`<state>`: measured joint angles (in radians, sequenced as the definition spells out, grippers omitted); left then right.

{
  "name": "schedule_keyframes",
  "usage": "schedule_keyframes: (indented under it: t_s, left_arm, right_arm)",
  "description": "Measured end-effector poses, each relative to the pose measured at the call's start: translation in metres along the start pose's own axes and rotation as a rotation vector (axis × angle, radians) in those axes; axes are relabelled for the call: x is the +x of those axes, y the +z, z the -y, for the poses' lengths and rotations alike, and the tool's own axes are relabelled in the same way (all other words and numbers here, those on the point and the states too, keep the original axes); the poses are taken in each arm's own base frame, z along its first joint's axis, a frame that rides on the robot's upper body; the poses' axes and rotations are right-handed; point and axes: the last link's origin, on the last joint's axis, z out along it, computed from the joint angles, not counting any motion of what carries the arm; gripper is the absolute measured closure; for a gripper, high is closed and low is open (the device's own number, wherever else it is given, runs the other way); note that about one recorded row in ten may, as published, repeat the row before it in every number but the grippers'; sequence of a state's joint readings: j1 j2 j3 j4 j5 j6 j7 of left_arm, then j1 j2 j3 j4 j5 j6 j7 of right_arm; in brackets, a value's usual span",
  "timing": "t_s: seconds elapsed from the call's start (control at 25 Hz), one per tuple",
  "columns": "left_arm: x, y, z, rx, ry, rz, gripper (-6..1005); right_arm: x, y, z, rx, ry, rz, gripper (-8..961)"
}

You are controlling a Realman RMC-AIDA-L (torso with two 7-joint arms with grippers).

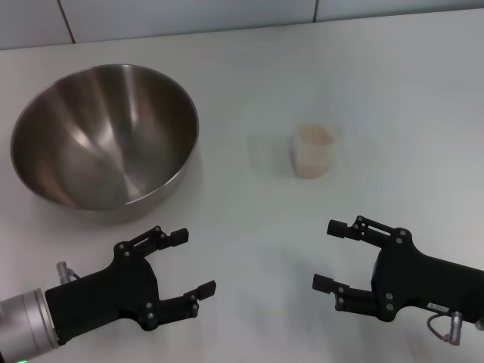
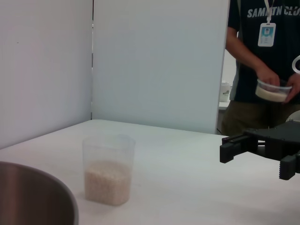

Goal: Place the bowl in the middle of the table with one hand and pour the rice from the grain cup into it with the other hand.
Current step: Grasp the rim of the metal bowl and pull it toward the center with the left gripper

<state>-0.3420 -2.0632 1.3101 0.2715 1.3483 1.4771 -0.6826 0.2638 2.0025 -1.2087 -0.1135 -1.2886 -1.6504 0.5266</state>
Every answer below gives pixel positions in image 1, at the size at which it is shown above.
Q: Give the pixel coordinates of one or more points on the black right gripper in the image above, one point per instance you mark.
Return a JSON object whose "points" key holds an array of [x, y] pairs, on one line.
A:
{"points": [[423, 280]]}

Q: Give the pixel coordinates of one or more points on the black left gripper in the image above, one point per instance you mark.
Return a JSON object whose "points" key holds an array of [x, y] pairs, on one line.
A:
{"points": [[102, 293]]}

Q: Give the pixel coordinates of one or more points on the clear plastic measuring cup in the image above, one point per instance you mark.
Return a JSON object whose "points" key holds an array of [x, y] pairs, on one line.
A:
{"points": [[312, 160]]}

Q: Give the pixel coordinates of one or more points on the white rice grains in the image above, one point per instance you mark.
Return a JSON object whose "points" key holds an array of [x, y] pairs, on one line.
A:
{"points": [[315, 134]]}

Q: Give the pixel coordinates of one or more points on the stainless steel mixing bowl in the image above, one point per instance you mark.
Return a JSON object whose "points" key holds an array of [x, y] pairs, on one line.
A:
{"points": [[102, 140]]}

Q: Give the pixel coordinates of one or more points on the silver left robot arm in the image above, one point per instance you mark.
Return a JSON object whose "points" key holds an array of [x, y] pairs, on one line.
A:
{"points": [[24, 325]]}

